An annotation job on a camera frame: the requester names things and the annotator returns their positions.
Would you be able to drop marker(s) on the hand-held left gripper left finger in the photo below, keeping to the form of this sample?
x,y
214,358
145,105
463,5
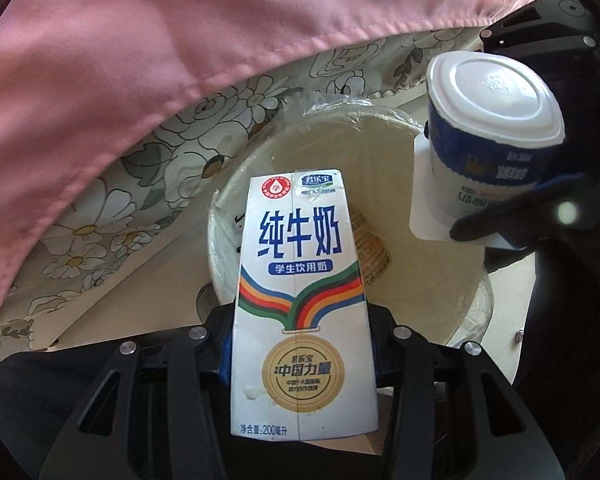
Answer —
x,y
225,360

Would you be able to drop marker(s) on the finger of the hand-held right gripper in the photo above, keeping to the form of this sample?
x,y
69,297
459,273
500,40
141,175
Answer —
x,y
520,215
545,20

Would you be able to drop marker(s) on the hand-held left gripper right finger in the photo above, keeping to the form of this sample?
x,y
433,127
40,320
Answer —
x,y
380,360

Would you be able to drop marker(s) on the white milk carton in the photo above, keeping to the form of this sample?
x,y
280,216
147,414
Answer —
x,y
300,310

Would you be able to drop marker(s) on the white round waste bin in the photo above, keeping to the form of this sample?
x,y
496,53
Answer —
x,y
420,270

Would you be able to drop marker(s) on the blue white yogurt cup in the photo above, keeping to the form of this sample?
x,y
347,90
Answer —
x,y
490,110

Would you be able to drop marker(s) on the yellow printed packet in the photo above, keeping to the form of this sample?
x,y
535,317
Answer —
x,y
372,247

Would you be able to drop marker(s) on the white floral bed sheet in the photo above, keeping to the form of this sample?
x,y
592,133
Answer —
x,y
145,170

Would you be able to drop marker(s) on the pink bed blanket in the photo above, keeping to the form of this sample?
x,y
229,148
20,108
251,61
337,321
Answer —
x,y
155,60

